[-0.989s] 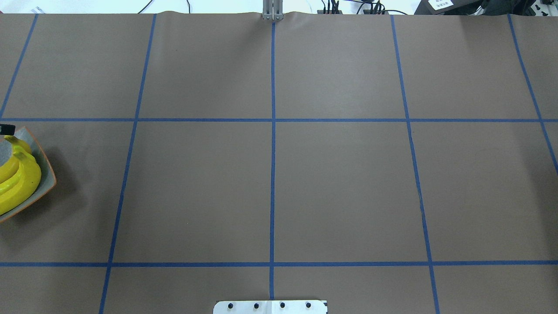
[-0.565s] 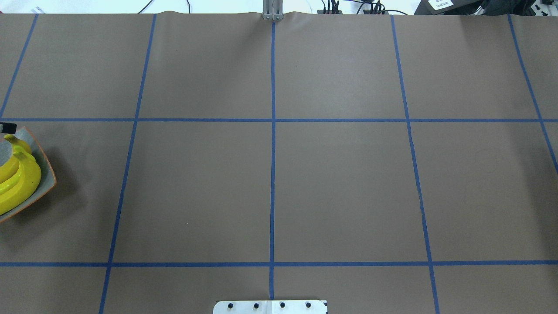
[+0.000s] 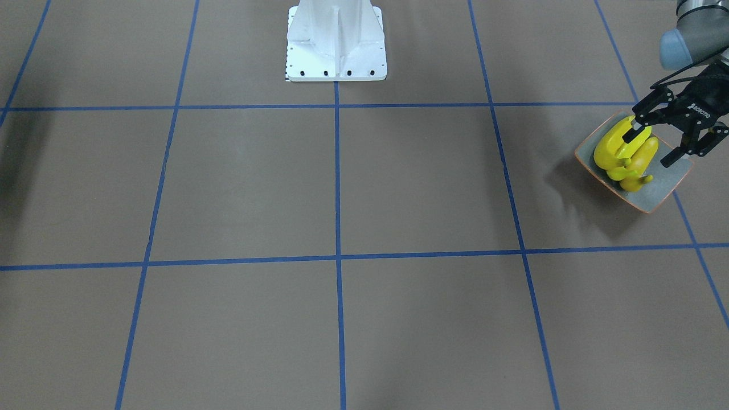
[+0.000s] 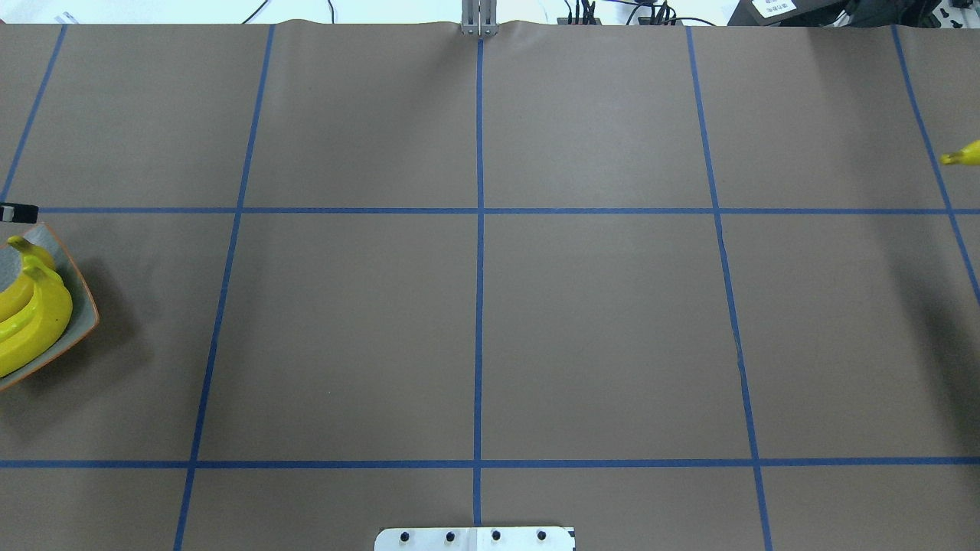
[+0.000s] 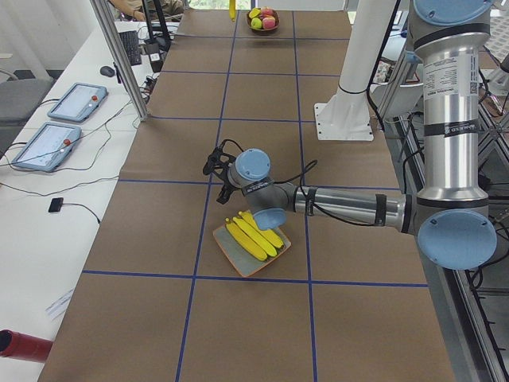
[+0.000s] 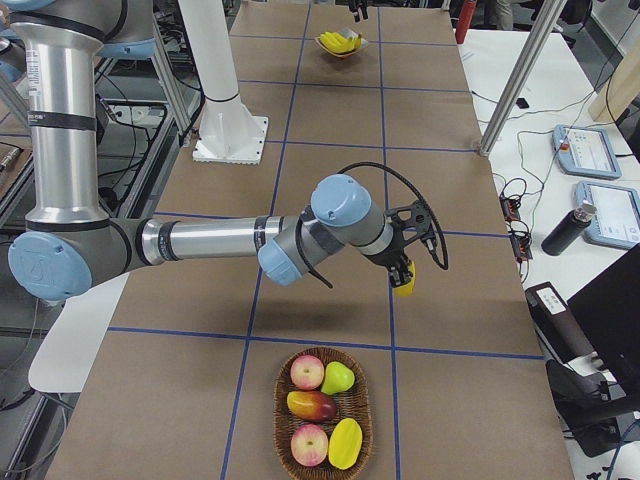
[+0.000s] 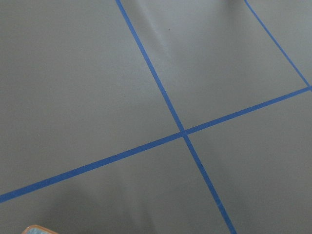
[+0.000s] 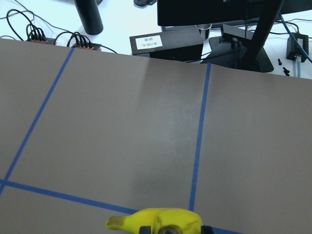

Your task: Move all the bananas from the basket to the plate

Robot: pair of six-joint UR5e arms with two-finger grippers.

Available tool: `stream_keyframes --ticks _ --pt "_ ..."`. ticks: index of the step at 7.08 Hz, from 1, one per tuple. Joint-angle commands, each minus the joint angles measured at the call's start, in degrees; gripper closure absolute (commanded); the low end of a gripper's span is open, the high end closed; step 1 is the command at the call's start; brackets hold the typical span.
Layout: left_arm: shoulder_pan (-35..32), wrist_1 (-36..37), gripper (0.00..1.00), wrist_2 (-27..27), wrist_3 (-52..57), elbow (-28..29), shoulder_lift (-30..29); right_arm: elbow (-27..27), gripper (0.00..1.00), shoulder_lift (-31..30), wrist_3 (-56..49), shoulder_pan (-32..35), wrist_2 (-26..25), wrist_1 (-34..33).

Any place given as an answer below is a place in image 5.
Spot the woven wicker fruit basket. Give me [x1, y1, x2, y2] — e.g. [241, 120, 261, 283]
[247, 7, 280, 34]

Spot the red cylinder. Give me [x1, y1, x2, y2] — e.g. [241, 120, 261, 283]
[1, 329, 53, 363]

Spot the blue teach pendant tablet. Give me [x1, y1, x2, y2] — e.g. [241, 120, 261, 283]
[47, 83, 108, 123]
[11, 122, 82, 172]

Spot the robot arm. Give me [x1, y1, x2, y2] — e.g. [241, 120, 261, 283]
[203, 1, 498, 271]

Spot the person in beige shirt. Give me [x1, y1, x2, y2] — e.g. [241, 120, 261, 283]
[109, 0, 146, 21]

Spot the pink apple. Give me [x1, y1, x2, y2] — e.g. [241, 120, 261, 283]
[262, 17, 278, 30]
[260, 7, 274, 17]

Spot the yellow banana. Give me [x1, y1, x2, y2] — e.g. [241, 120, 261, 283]
[228, 0, 236, 21]
[225, 218, 268, 261]
[233, 211, 284, 258]

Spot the grey square plate orange rim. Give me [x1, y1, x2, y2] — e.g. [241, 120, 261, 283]
[213, 210, 291, 278]

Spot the green apple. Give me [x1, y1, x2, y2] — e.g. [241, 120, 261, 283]
[251, 18, 262, 30]

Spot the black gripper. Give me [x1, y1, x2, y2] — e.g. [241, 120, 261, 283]
[216, 169, 241, 205]

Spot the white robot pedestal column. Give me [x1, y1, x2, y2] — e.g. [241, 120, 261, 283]
[314, 0, 399, 142]

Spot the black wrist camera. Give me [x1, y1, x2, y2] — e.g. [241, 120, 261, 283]
[203, 146, 236, 180]

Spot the black computer mouse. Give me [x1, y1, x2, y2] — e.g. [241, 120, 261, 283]
[99, 66, 115, 77]

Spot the black keyboard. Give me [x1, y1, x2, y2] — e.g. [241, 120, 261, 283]
[119, 30, 142, 66]

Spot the small black box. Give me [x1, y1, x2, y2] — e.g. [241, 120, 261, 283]
[48, 197, 64, 213]

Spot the aluminium frame post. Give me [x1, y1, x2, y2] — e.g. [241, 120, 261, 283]
[90, 0, 148, 121]

